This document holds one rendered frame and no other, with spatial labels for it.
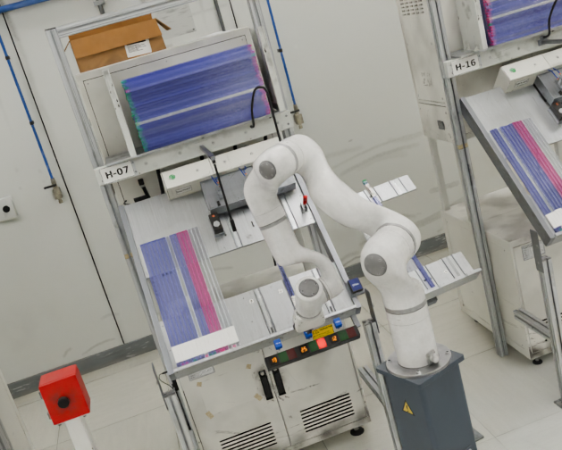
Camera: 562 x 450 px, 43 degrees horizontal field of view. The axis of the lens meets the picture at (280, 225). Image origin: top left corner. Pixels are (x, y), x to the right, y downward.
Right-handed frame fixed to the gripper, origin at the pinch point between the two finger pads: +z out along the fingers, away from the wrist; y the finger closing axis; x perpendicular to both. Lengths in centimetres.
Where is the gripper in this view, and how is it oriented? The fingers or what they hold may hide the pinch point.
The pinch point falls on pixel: (308, 328)
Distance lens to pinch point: 245.0
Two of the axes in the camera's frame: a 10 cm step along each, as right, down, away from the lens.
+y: 9.4, -3.1, 1.5
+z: 0.3, 5.0, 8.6
